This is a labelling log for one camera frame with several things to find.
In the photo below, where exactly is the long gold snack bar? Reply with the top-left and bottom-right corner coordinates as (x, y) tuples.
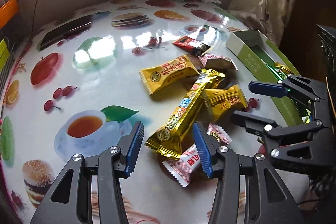
(145, 69), (226, 159)
(274, 63), (294, 75)

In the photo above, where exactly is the white red nougat packet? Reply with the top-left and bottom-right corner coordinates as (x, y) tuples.
(162, 144), (201, 188)

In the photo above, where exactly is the yellow peanut crisp packet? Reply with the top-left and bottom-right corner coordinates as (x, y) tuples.
(139, 55), (199, 95)

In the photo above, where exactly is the green candy packet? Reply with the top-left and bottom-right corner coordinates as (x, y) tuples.
(265, 64), (287, 81)

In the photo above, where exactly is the small pink white candy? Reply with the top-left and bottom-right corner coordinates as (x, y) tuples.
(207, 123), (232, 144)

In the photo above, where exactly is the green white cardboard box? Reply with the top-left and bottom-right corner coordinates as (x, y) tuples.
(226, 30), (310, 126)

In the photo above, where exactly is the pink brown candy packet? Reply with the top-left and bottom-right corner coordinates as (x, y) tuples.
(198, 53), (239, 71)

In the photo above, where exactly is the small red black candy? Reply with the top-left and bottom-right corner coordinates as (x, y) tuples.
(173, 36), (211, 56)

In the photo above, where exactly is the black smartphone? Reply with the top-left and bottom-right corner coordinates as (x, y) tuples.
(37, 15), (93, 51)

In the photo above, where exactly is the yellow green box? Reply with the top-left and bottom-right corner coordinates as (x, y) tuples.
(0, 39), (10, 71)

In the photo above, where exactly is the orange box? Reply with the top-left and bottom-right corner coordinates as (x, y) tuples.
(0, 0), (19, 28)

